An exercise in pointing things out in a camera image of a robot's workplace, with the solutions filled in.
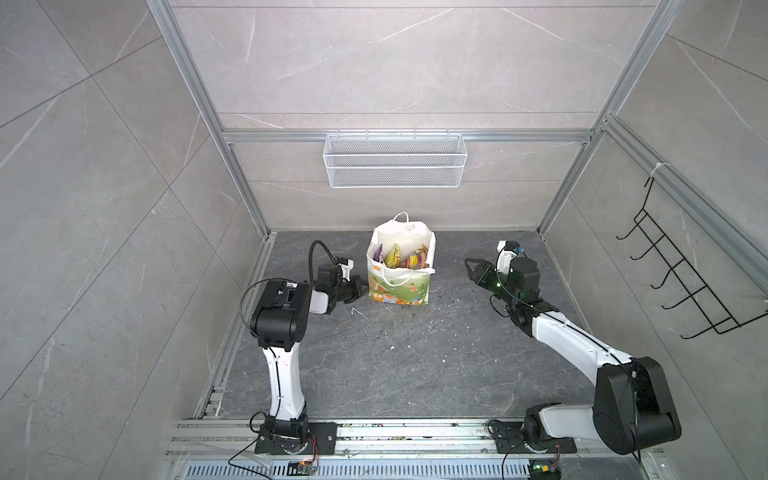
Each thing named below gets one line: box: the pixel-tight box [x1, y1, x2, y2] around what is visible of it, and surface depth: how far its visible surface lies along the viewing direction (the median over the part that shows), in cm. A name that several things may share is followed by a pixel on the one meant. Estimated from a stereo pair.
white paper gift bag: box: [366, 212, 436, 306], surface depth 92 cm
